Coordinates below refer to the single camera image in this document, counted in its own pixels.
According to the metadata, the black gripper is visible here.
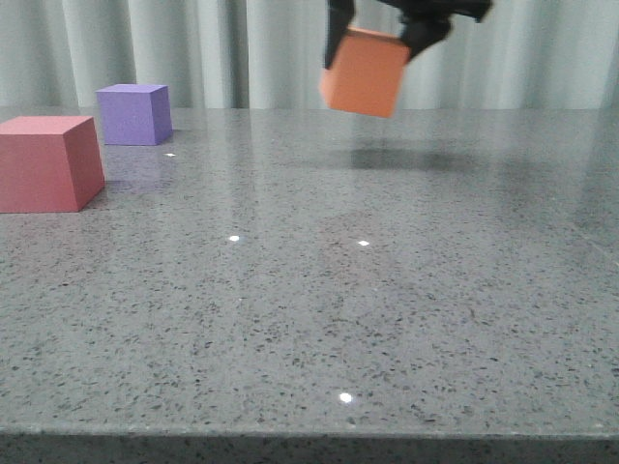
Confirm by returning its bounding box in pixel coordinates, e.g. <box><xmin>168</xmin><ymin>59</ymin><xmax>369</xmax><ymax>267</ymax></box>
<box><xmin>324</xmin><ymin>0</ymin><xmax>492</xmax><ymax>70</ymax></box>

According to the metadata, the purple foam cube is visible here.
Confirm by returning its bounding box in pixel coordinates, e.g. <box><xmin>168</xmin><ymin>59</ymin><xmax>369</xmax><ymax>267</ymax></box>
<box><xmin>96</xmin><ymin>84</ymin><xmax>173</xmax><ymax>146</ymax></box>

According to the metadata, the red foam cube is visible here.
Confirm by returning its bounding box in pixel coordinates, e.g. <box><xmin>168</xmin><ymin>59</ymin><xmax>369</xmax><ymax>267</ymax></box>
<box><xmin>1</xmin><ymin>116</ymin><xmax>104</xmax><ymax>213</ymax></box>

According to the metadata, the pale green curtain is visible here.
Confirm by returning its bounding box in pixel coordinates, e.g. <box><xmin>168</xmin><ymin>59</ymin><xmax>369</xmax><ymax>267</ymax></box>
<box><xmin>1</xmin><ymin>1</ymin><xmax>618</xmax><ymax>109</ymax></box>

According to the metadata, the orange foam cube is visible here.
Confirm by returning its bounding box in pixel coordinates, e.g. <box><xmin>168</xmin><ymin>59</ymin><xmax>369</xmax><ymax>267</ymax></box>
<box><xmin>319</xmin><ymin>28</ymin><xmax>410</xmax><ymax>118</ymax></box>

